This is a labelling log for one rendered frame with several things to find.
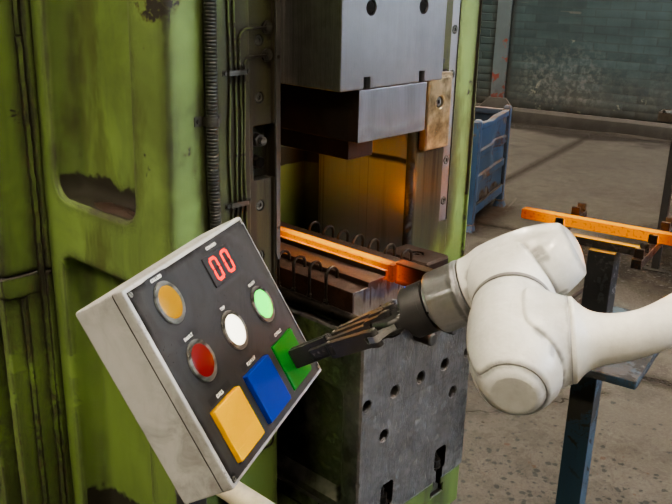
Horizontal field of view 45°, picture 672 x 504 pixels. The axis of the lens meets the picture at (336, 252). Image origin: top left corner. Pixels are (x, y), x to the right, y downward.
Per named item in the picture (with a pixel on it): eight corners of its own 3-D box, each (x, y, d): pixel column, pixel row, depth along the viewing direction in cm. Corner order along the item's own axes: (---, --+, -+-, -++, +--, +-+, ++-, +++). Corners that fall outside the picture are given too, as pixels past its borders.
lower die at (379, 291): (414, 297, 172) (417, 259, 170) (351, 324, 158) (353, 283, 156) (278, 250, 199) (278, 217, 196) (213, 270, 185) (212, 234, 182)
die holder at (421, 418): (462, 463, 193) (477, 287, 179) (356, 538, 167) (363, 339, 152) (296, 383, 229) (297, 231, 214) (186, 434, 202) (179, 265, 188)
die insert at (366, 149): (372, 154, 167) (373, 125, 165) (347, 160, 161) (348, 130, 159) (272, 133, 186) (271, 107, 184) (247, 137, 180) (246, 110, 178)
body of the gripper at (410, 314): (439, 339, 110) (380, 361, 114) (450, 316, 118) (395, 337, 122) (414, 291, 109) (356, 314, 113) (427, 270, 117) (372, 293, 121)
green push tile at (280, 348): (313, 368, 127) (290, 327, 126) (296, 390, 120) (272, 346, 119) (303, 372, 128) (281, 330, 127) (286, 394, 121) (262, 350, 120)
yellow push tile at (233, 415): (266, 432, 109) (239, 384, 108) (243, 462, 102) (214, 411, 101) (255, 436, 110) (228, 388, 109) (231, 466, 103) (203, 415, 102)
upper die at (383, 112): (424, 130, 161) (427, 81, 158) (357, 143, 147) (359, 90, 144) (278, 104, 188) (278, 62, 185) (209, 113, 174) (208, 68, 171)
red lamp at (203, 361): (224, 373, 105) (223, 343, 104) (195, 385, 102) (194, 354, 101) (209, 365, 107) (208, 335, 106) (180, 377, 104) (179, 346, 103)
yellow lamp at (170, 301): (192, 316, 104) (191, 284, 103) (162, 327, 101) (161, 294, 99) (178, 309, 106) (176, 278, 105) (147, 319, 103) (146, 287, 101)
